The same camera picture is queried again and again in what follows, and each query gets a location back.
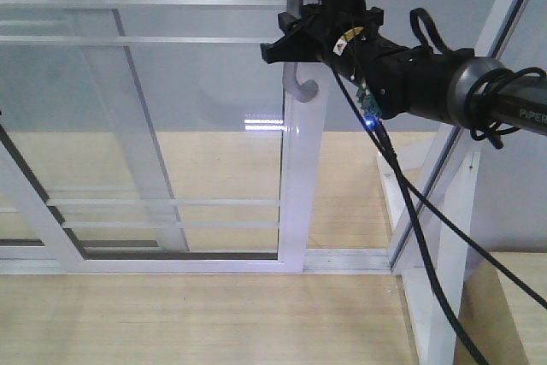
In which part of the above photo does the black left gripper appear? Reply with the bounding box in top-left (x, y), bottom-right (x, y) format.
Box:
top-left (260, 0), bottom-right (409, 120)

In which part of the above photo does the grey door handle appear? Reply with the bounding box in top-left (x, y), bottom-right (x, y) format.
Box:
top-left (283, 0), bottom-right (319, 103)

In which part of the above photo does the white sliding glass door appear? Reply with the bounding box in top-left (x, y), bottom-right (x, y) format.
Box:
top-left (1, 0), bottom-right (328, 268)

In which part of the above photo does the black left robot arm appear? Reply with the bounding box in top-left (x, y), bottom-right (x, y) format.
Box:
top-left (261, 0), bottom-right (546, 147)

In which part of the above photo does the aluminium floor door track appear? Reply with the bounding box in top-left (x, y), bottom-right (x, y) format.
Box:
top-left (1, 246), bottom-right (391, 275)

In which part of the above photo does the white fixed glass door panel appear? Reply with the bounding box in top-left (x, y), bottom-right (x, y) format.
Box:
top-left (1, 0), bottom-right (187, 260)

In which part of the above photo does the green circuit board blue led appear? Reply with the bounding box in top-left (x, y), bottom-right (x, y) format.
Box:
top-left (356, 82), bottom-right (381, 127)

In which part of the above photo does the light wooden box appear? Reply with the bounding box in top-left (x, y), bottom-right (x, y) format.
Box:
top-left (460, 261), bottom-right (546, 364)

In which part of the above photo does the light wooden platform board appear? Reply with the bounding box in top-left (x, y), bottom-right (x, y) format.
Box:
top-left (1, 132), bottom-right (418, 364)

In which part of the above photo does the white rear support bracket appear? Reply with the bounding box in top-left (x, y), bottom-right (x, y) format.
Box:
top-left (376, 138), bottom-right (432, 233)

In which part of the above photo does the white support bracket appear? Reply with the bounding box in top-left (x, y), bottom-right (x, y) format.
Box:
top-left (376, 138), bottom-right (432, 233)
top-left (402, 151), bottom-right (481, 364)

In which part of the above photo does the black thin cable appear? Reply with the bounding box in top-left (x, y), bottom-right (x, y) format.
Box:
top-left (375, 8), bottom-right (547, 313)

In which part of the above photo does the white door frame post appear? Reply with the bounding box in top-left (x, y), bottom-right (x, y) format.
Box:
top-left (377, 0), bottom-right (528, 275)

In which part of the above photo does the black thick cable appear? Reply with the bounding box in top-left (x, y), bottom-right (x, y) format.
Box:
top-left (331, 69), bottom-right (491, 365)

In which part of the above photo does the white front support bracket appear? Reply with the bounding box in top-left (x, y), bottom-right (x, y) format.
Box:
top-left (402, 151), bottom-right (481, 364)

